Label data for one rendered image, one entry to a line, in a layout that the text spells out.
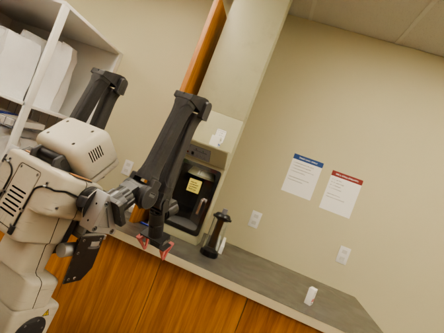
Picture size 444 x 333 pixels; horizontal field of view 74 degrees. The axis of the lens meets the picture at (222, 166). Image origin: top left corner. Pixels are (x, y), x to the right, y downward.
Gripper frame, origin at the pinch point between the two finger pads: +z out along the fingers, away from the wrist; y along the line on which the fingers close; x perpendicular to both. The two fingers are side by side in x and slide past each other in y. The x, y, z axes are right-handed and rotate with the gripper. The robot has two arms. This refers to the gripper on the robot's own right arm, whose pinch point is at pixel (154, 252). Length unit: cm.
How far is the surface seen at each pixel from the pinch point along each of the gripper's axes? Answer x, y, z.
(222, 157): -61, 7, -22
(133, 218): -30, 41, 18
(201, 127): -70, 29, -32
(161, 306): -10.0, 1.1, 40.4
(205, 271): -21.9, -13.6, 18.3
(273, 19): -107, 12, -96
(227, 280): -24.5, -24.1, 19.0
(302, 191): -117, -31, 6
